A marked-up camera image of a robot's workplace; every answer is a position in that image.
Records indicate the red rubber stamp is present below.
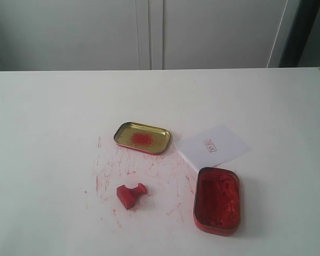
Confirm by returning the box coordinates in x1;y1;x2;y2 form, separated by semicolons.
116;183;147;210

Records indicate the red ink tin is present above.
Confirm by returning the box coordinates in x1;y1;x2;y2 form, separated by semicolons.
193;167;241;236

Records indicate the gold tin lid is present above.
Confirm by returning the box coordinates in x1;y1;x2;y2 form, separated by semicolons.
114;122;172;155

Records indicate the white paper pad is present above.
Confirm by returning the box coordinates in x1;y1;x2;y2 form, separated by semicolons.
175;125;251;172

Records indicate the white cabinet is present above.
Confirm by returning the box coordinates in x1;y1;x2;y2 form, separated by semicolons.
0;1;300;71

